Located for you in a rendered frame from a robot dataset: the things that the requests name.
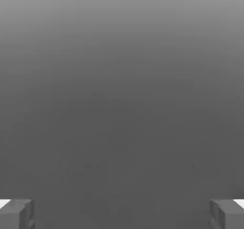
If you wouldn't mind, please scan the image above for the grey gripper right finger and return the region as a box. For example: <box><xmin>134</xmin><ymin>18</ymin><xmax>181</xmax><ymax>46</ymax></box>
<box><xmin>209</xmin><ymin>199</ymin><xmax>244</xmax><ymax>229</ymax></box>

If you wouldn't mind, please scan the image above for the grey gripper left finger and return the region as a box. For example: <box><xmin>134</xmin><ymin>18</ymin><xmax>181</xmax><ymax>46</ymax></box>
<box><xmin>0</xmin><ymin>198</ymin><xmax>36</xmax><ymax>229</ymax></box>

